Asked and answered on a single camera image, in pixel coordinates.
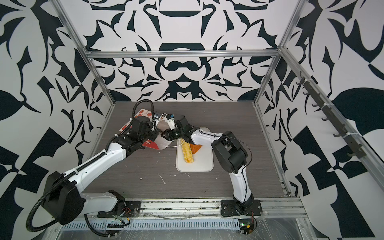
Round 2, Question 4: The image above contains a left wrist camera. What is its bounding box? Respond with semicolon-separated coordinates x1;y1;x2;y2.
153;112;162;120

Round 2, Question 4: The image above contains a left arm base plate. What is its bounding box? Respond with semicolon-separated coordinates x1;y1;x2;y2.
97;201;141;218

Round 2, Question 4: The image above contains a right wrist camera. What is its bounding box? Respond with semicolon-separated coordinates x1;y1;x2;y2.
166;114;177;130

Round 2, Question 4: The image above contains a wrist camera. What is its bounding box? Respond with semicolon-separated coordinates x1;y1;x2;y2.
153;112;162;120
166;114;177;130

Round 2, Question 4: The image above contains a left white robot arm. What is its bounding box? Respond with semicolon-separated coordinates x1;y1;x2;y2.
42;116;159;225

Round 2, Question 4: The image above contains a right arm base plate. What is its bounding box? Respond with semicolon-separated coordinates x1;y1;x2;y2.
221;198;263;217

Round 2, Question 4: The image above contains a small electronics board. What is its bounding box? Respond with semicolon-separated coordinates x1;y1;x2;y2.
239;218;258;235

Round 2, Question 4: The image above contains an orange fake croissant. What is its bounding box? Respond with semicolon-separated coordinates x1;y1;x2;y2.
190;144;202;154

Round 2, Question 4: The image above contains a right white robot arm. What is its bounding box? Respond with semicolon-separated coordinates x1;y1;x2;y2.
161;116;254;214

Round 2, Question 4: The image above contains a long yellow fake bread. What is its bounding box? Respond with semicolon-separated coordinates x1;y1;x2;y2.
181;141;194;164

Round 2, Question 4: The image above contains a black corrugated cable conduit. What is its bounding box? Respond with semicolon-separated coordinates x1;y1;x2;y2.
25;176;76;233

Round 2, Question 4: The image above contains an aluminium cage frame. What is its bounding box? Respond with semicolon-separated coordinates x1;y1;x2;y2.
51;1;384;188

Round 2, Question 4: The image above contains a grey wall hook rack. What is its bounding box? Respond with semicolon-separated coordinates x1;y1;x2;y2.
297;73;367;159

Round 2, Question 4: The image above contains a white rectangular tray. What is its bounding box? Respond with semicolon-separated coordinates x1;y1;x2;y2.
176;128;214;173

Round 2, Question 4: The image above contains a white slotted cable duct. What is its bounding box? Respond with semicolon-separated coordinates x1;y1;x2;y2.
59;218;241;231

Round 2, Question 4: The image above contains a red white paper bag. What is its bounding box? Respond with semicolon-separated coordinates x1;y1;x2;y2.
114;109;172;153

